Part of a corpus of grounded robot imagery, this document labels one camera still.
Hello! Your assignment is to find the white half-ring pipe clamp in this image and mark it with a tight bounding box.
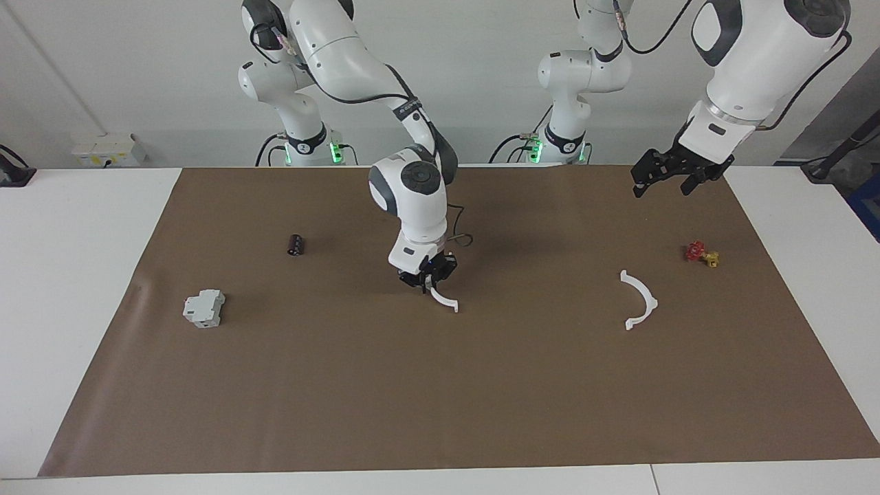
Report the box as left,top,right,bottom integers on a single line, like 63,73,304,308
619,269,659,331
428,283,459,314

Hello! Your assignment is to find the red handwheel brass valve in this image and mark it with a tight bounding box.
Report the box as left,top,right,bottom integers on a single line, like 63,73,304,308
684,241,721,268

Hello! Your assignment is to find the brown paper table mat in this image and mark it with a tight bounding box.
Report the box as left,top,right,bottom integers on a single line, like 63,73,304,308
38,165,880,479

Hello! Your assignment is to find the black stand leg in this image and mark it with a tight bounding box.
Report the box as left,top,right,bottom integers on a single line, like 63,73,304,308
801,110,880,183

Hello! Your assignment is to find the blue crate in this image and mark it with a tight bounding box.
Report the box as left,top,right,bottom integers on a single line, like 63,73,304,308
847,184,880,243

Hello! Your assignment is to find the grey white circuit breaker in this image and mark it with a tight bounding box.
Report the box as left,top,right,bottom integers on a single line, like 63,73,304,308
182,289,226,329

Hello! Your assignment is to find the black base power cable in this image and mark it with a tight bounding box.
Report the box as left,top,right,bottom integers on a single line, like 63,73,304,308
256,133,288,167
489,113,554,164

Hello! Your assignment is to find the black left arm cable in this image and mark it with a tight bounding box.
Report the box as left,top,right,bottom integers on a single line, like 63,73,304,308
610,0,853,131

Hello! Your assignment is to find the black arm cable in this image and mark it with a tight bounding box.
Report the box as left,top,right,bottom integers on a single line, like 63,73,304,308
249,17,475,248
610,0,853,131

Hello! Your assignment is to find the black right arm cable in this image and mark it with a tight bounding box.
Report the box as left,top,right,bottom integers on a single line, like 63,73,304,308
249,17,475,248

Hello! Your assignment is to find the white wall socket box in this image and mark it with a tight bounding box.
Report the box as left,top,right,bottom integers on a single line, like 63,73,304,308
71,133,148,168

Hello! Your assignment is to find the black clamp mount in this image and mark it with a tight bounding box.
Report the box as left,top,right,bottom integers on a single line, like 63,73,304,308
0,144,36,188

